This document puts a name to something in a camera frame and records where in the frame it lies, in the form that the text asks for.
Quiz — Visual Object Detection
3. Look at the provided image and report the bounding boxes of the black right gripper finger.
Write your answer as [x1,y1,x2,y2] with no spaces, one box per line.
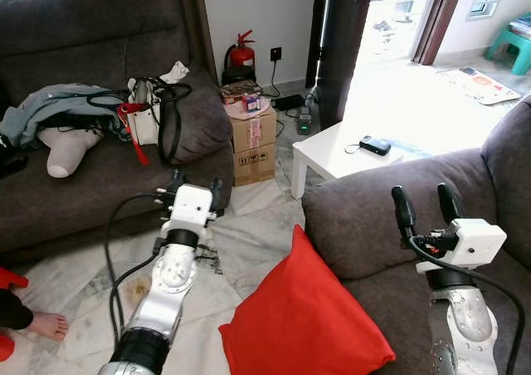
[392,186,417,241]
[437,183,462,225]

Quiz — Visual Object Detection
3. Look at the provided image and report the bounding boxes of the red square pillow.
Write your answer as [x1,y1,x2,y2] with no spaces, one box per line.
[218,224,397,375]

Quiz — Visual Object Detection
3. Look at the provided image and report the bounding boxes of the grey fabric sofa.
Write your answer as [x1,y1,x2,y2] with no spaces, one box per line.
[303,95,531,375]
[0,0,235,264]

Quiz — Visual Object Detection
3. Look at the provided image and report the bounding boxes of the printed floor mat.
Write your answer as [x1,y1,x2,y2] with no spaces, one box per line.
[437,66,522,105]

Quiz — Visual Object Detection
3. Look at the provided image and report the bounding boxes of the cardboard box with handling symbols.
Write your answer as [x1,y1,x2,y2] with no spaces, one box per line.
[233,145,277,187]

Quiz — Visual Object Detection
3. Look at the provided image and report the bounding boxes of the cardboard box with red tape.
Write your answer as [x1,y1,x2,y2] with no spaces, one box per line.
[230,106,278,152]

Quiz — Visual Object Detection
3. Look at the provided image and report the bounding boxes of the white bag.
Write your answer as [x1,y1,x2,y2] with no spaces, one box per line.
[126,76,165,146]

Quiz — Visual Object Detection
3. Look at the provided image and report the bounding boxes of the small black device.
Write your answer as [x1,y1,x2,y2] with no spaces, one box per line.
[358,136,392,157]

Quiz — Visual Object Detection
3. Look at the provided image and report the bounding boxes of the small blue red carton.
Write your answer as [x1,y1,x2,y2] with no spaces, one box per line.
[241,94,262,113]

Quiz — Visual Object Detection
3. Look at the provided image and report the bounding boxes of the white low table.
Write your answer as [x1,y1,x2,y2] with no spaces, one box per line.
[290,119,490,200]

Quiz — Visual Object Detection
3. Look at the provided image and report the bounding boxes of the brown patterned flat box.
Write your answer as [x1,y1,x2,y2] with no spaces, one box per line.
[222,80,265,103]

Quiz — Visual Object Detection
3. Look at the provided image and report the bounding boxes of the white crumpled paper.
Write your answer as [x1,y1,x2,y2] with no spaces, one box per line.
[162,60,190,84]

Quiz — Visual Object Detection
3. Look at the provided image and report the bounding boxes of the grey device with green light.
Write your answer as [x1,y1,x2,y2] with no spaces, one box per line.
[297,107,314,135]

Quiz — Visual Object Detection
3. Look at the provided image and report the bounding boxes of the black power adapter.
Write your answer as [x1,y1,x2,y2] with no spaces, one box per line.
[274,95,306,112]

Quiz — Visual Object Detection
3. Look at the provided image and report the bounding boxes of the red fire extinguisher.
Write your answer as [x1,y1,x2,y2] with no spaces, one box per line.
[222,30,258,85]

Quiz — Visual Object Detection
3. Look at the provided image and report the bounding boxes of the grey garment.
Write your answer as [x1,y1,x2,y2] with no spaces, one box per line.
[0,83,125,149]

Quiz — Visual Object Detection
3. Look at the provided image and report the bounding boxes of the black fabric item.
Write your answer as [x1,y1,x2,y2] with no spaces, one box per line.
[0,134,30,178]

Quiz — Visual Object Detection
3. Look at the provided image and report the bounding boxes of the teal plastic stool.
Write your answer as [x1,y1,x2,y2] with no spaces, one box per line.
[485,25,531,75]

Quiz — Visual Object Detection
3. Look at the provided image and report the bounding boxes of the dark wooden door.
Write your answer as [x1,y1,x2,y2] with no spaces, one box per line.
[315,0,378,129]

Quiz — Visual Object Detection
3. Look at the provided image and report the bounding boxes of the stack of books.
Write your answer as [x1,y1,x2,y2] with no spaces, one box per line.
[508,12,531,36]

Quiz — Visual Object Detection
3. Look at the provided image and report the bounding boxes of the person's bare foot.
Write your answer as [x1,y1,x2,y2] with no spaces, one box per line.
[21,310,70,341]

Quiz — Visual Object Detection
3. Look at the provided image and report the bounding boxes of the person's leg black trousers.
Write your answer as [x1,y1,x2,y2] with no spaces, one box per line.
[0,288,34,330]

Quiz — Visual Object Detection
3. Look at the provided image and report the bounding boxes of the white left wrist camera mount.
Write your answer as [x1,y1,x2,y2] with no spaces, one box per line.
[163,184,217,227]

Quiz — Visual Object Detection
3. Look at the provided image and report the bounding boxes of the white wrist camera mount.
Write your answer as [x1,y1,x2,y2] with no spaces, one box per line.
[415,219,508,275]
[163,184,217,227]

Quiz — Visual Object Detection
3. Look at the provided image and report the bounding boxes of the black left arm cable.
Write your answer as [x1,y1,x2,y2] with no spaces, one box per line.
[104,189,177,343]

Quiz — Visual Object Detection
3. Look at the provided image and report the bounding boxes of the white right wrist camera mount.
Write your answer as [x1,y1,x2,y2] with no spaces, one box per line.
[415,219,508,275]

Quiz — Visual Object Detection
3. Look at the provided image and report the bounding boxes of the red strap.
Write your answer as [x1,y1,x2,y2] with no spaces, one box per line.
[116,103,154,167]

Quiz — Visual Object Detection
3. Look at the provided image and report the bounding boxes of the brown wooden door frame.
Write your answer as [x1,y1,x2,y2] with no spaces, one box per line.
[412,0,467,66]

